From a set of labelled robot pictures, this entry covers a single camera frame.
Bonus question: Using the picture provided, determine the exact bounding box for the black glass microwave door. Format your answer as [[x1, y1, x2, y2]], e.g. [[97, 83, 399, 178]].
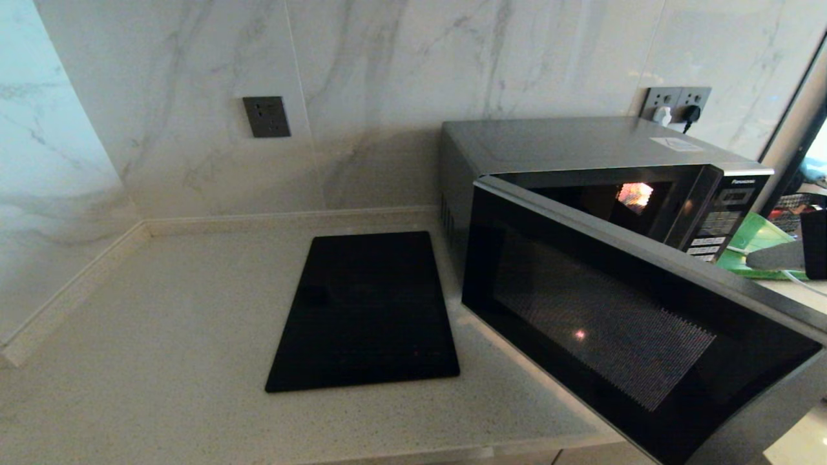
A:
[[461, 176, 827, 465]]

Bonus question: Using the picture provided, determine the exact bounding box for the green cutting board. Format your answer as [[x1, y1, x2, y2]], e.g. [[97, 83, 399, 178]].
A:
[[716, 212, 808, 280]]

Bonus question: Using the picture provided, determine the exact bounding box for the blue background object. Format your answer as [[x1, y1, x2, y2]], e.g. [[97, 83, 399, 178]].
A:
[[800, 158, 827, 188]]

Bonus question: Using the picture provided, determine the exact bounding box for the beige cabinet door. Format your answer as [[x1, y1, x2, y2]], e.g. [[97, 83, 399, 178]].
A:
[[556, 442, 653, 465]]

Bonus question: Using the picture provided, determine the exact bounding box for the black glass induction cooktop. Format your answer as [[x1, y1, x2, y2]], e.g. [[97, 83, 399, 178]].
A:
[[265, 231, 461, 393]]

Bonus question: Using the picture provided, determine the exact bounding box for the white power cable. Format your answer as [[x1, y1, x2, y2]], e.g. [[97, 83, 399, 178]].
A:
[[725, 245, 827, 298]]

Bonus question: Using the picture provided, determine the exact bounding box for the black wire basket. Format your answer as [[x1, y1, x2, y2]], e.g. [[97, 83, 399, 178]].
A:
[[768, 192, 827, 233]]

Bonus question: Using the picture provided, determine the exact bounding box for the dark window frame post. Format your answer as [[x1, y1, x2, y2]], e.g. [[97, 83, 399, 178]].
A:
[[756, 26, 827, 217]]

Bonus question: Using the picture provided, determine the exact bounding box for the dark grey wall socket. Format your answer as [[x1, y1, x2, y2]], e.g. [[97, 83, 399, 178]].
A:
[[242, 96, 292, 139]]

